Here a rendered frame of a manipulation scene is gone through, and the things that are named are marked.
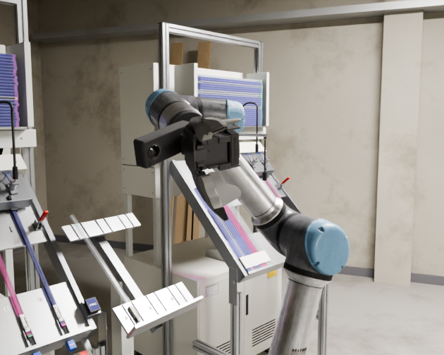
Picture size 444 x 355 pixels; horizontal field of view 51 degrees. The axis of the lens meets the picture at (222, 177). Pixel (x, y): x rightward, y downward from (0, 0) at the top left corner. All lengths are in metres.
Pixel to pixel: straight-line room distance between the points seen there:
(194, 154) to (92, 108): 4.77
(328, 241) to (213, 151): 0.43
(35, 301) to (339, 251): 1.03
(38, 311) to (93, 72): 4.08
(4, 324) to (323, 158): 3.39
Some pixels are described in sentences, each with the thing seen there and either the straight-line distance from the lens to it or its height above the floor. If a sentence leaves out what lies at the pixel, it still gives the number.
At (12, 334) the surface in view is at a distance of 1.63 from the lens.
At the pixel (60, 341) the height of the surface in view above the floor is 0.72.
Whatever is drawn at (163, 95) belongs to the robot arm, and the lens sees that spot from 0.91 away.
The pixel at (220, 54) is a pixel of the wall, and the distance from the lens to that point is 4.76.
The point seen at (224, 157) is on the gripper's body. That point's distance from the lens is 0.76.
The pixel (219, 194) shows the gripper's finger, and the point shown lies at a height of 1.29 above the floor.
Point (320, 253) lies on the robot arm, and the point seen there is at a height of 1.12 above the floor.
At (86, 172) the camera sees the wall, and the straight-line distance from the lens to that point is 5.57.
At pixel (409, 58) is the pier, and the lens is 4.28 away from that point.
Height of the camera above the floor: 1.40
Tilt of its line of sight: 7 degrees down
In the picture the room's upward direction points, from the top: straight up
